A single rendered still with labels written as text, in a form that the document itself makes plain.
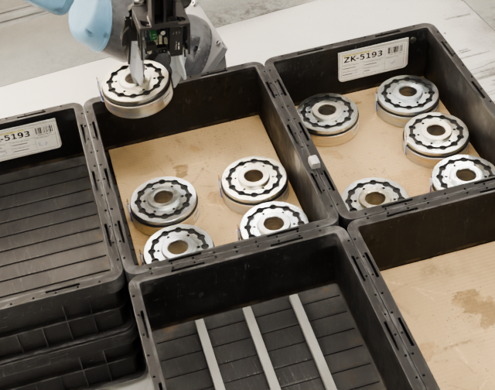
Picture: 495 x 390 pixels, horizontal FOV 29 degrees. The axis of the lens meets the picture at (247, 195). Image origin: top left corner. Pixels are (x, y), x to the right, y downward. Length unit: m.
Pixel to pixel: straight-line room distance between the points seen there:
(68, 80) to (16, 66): 1.35
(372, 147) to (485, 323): 0.39
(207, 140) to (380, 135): 0.28
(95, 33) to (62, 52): 1.72
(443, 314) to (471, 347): 0.06
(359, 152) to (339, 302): 0.31
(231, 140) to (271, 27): 0.54
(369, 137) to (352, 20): 0.55
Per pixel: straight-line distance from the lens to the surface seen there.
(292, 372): 1.28
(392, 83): 1.67
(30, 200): 1.58
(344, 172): 1.54
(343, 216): 1.32
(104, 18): 1.66
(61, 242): 1.49
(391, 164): 1.55
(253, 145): 1.59
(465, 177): 1.51
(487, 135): 1.53
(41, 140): 1.60
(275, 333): 1.32
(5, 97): 2.03
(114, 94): 1.45
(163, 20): 1.34
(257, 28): 2.10
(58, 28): 3.51
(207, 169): 1.56
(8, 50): 3.46
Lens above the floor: 1.87
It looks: 43 degrees down
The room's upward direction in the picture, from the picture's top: 6 degrees counter-clockwise
